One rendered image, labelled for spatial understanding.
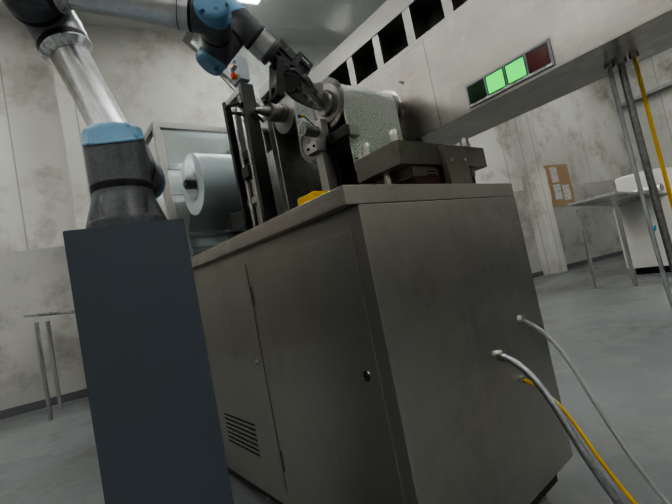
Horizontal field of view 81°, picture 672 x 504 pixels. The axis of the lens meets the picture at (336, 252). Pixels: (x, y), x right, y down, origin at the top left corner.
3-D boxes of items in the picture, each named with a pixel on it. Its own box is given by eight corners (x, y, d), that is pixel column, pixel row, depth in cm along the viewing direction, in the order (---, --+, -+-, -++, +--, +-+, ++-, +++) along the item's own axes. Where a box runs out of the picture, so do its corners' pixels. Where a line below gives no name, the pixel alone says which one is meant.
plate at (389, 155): (358, 182, 108) (353, 161, 109) (444, 182, 134) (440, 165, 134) (400, 163, 96) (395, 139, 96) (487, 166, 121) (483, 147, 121)
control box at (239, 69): (229, 85, 167) (225, 63, 168) (243, 88, 172) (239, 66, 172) (236, 77, 162) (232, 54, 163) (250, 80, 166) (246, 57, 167)
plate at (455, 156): (446, 186, 106) (437, 146, 107) (467, 185, 112) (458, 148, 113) (454, 183, 104) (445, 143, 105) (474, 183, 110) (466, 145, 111)
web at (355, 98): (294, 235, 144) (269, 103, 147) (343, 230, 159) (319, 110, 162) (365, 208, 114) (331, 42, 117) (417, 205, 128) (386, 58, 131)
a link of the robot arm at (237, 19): (209, 25, 105) (227, 2, 106) (243, 56, 109) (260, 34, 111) (215, 12, 98) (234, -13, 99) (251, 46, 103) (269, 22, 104)
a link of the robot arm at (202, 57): (188, 40, 94) (215, 7, 96) (195, 66, 105) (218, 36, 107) (217, 60, 95) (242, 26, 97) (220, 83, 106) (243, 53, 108)
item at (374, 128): (355, 170, 114) (343, 109, 116) (408, 171, 129) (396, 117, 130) (356, 169, 114) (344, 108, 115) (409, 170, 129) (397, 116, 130)
